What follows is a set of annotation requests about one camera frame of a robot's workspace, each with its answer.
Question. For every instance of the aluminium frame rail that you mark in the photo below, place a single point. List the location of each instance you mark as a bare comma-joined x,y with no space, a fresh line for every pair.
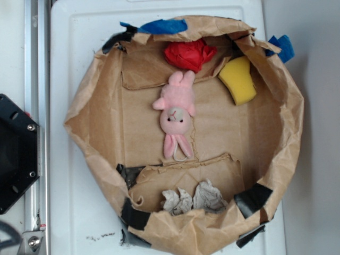
36,103

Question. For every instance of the metal corner bracket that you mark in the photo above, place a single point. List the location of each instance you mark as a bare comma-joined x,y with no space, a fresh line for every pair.
31,243

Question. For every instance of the blue tape top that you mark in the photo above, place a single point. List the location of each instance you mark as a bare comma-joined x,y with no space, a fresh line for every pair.
160,27

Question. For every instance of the red paper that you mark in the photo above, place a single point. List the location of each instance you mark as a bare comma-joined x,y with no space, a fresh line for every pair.
189,55

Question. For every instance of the pink plush bunny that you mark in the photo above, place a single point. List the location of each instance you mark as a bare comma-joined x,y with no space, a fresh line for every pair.
177,107

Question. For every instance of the brown paper bag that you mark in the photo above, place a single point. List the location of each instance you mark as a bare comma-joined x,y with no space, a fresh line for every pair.
249,152

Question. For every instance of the white plastic tray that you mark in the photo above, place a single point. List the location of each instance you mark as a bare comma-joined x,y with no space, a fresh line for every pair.
81,221

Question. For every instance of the crumpled white paper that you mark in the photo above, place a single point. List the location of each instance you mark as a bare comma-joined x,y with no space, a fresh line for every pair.
206,197

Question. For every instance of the yellow sponge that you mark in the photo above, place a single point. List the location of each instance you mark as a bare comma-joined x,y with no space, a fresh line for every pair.
235,75

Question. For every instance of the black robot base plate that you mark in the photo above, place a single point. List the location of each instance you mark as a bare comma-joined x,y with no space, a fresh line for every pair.
19,153

